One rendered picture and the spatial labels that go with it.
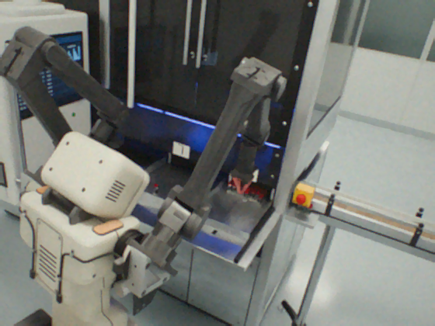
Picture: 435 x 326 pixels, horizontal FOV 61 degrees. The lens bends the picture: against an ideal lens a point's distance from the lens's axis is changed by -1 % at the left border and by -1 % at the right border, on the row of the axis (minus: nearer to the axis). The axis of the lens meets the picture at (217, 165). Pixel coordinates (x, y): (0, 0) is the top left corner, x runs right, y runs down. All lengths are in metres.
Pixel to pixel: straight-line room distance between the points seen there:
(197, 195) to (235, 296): 1.24
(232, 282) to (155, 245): 1.18
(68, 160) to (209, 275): 1.28
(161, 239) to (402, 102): 5.49
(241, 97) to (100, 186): 0.36
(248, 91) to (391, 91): 5.36
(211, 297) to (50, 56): 1.58
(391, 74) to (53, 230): 5.54
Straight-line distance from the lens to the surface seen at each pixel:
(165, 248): 0.86
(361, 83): 6.11
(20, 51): 0.95
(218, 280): 2.04
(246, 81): 0.80
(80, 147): 0.93
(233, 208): 1.63
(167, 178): 1.79
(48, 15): 1.70
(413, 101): 6.13
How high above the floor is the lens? 1.78
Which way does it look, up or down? 27 degrees down
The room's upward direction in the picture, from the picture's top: 8 degrees clockwise
